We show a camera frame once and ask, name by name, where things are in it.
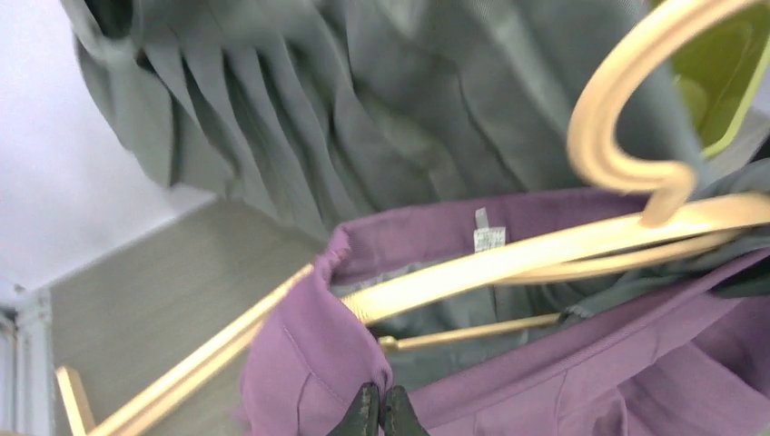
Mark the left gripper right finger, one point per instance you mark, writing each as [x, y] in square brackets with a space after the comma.
[399, 417]

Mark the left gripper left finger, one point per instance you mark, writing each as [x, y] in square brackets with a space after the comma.
[362, 416]

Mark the purple skirt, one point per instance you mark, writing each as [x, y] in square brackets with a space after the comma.
[677, 349]

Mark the grey skirt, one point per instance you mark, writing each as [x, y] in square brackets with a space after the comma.
[380, 127]

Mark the wooden hanger of purple skirt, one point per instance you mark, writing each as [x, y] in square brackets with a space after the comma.
[673, 224]

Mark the wooden clothes rack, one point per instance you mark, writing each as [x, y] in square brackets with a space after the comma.
[169, 391]

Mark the olive green plastic basket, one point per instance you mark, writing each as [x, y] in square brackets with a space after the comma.
[718, 72]

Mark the metal corner rail left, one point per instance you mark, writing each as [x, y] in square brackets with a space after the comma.
[27, 371]

